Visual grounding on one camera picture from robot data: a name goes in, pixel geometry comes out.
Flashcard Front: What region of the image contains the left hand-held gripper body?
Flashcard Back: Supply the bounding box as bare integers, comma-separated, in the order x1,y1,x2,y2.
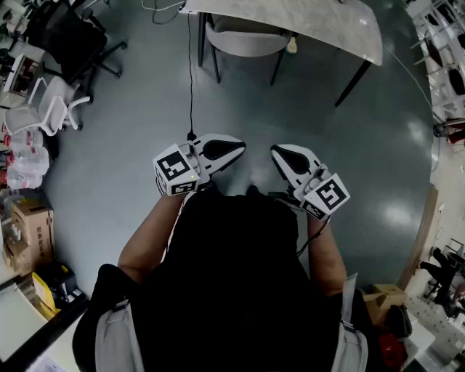
152,137,212,198

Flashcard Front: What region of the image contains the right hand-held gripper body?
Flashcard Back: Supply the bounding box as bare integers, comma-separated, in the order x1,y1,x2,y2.
270,163,352,222

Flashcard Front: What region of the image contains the grey upholstered chair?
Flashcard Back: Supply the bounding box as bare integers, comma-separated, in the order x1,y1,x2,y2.
198,12,294,86

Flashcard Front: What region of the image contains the person's left forearm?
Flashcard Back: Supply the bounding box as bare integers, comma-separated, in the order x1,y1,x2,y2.
118,190,190,285

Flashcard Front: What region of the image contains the person's right forearm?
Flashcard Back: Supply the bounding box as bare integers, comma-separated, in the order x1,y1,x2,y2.
307,214,348,297

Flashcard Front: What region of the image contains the white mesh office chair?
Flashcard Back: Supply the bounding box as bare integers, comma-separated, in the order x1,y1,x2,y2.
4,75,92,137

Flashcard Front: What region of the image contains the black mesh office chair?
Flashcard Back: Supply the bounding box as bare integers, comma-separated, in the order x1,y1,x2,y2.
27,0,129,105

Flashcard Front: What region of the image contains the person's black shirt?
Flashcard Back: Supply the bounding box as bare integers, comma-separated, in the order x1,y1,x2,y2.
72,184,375,372

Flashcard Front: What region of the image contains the brown cardboard box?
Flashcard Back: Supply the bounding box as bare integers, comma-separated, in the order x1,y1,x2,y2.
2,198,56,278
360,283,408,328

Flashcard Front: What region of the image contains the grey marble table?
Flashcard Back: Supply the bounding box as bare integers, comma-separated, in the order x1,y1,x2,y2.
177,0,384,108

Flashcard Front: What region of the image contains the black equipment stand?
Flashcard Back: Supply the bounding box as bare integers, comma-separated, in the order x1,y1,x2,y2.
420,246,465,318

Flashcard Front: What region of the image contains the black bag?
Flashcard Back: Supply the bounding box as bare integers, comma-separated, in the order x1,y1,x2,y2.
384,304,413,339

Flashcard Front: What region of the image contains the white shelf rack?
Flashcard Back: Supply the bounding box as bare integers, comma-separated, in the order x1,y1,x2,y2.
405,0,465,123

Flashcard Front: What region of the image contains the clear plastic wrapped pack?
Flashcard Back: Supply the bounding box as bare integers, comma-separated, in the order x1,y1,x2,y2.
5,129,50,190

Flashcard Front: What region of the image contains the red bag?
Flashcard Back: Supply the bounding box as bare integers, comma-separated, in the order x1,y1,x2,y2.
377,333,406,371

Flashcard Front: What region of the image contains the yellow box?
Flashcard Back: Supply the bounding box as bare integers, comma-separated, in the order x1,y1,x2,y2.
31,270,61,321

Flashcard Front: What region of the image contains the white utility cart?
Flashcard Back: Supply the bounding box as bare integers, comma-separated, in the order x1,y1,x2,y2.
1,54,41,108

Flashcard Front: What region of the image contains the white side desk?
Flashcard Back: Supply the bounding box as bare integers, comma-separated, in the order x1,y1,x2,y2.
0,278,90,372

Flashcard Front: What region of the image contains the thin gripper cable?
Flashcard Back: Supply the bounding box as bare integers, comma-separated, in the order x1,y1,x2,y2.
296,216,331,257

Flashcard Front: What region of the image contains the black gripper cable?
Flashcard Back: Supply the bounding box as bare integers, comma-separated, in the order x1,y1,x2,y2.
186,9,198,142

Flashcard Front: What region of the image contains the long white floor cable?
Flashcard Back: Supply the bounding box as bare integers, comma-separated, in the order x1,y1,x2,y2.
383,44,435,110

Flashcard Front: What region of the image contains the grey backpack shoulder strap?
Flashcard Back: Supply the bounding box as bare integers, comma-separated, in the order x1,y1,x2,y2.
94,300,145,372
332,273,370,372

